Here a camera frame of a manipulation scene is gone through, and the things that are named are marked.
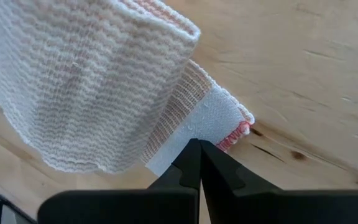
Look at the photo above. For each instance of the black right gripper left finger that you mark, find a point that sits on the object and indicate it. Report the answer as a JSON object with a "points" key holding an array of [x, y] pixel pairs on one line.
{"points": [[135, 208]]}

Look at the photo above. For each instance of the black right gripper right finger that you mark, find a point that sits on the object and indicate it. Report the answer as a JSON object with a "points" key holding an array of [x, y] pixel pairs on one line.
{"points": [[275, 208]]}

